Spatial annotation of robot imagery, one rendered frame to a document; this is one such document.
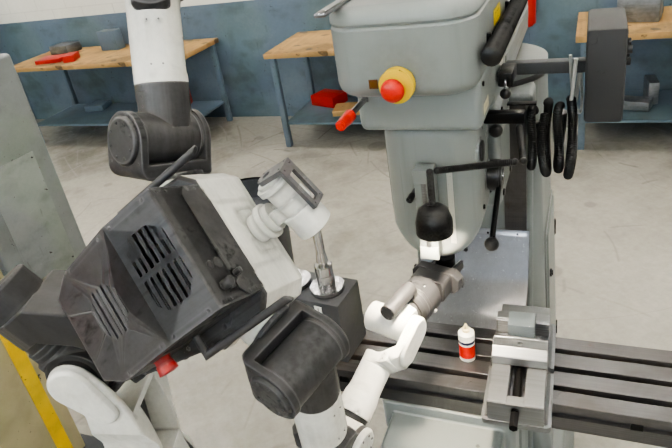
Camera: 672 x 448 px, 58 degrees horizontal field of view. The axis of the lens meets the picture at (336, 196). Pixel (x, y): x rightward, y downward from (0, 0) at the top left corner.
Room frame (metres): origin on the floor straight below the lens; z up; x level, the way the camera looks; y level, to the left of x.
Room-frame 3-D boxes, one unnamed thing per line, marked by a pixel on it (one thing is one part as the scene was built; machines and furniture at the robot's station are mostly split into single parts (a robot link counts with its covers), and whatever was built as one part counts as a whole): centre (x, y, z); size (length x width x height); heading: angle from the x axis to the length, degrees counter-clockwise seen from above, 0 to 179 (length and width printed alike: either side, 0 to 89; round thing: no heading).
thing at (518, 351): (1.07, -0.36, 1.05); 0.12 x 0.06 x 0.04; 66
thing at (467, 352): (1.17, -0.26, 1.01); 0.04 x 0.04 x 0.11
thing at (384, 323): (1.04, -0.09, 1.24); 0.11 x 0.11 x 0.11; 50
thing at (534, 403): (1.09, -0.37, 1.01); 0.35 x 0.15 x 0.11; 156
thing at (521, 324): (1.12, -0.39, 1.07); 0.06 x 0.05 x 0.06; 66
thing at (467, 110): (1.23, -0.25, 1.68); 0.34 x 0.24 x 0.10; 155
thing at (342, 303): (1.33, 0.10, 1.06); 0.22 x 0.12 x 0.20; 58
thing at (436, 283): (1.12, -0.17, 1.23); 0.13 x 0.12 x 0.10; 50
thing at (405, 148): (1.19, -0.23, 1.47); 0.21 x 0.19 x 0.32; 65
